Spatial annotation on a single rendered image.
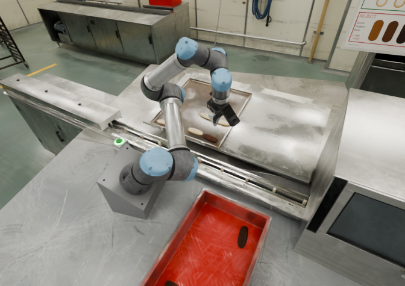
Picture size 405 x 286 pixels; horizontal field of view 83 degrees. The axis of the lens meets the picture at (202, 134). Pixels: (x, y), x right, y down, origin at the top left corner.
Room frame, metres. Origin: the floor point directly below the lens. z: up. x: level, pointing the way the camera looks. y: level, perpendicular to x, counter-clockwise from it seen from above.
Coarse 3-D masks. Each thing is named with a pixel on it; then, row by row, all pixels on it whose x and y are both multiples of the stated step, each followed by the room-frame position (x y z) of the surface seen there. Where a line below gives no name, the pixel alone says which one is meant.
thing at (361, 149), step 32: (352, 96) 0.75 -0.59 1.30; (384, 96) 0.74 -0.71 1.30; (352, 128) 0.56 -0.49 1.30; (384, 128) 0.55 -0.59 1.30; (320, 160) 0.73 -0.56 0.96; (352, 160) 0.43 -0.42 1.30; (384, 160) 0.42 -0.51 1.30; (320, 192) 0.42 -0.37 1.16; (352, 192) 0.34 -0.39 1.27; (384, 192) 0.32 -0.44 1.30; (320, 224) 0.36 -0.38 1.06; (320, 256) 0.33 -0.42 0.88; (352, 256) 0.29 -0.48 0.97
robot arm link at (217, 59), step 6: (216, 48) 0.90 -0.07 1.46; (210, 54) 0.83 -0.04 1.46; (216, 54) 0.85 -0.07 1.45; (222, 54) 0.88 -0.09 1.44; (210, 60) 0.82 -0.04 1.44; (216, 60) 0.84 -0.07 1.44; (222, 60) 0.85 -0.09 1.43; (204, 66) 0.82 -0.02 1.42; (210, 66) 0.83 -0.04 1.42; (216, 66) 0.82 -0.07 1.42; (222, 66) 0.82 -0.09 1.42; (210, 72) 0.83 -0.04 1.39
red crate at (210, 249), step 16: (208, 208) 0.58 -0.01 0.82; (192, 224) 0.50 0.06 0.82; (208, 224) 0.50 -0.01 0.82; (224, 224) 0.50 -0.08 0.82; (240, 224) 0.49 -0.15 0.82; (192, 240) 0.43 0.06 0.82; (208, 240) 0.43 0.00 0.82; (224, 240) 0.43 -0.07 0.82; (256, 240) 0.42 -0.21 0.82; (176, 256) 0.37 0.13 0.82; (192, 256) 0.37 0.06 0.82; (208, 256) 0.37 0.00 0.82; (224, 256) 0.36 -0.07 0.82; (240, 256) 0.36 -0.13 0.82; (176, 272) 0.31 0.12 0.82; (192, 272) 0.31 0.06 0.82; (208, 272) 0.31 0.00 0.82; (224, 272) 0.31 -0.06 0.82; (240, 272) 0.30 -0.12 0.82
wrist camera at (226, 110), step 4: (228, 104) 0.83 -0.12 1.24; (220, 108) 0.82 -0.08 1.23; (224, 108) 0.82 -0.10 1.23; (228, 108) 0.82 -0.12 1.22; (232, 108) 0.82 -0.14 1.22; (224, 112) 0.81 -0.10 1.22; (228, 112) 0.81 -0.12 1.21; (232, 112) 0.81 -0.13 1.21; (224, 116) 0.81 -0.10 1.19; (228, 116) 0.80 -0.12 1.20; (232, 116) 0.80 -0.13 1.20; (236, 116) 0.80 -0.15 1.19; (228, 120) 0.79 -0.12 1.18; (232, 120) 0.78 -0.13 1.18; (236, 120) 0.79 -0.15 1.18; (232, 124) 0.78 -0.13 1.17; (236, 124) 0.78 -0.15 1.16
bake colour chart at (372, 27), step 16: (368, 0) 1.28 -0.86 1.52; (384, 0) 1.25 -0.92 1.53; (400, 0) 1.22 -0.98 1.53; (352, 16) 1.30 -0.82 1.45; (368, 16) 1.27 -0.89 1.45; (384, 16) 1.24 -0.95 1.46; (400, 16) 1.21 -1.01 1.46; (352, 32) 1.29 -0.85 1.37; (368, 32) 1.25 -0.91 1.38; (384, 32) 1.22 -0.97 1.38; (400, 32) 1.19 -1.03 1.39; (352, 48) 1.27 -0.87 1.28; (368, 48) 1.24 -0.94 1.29; (384, 48) 1.21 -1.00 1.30; (400, 48) 1.17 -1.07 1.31
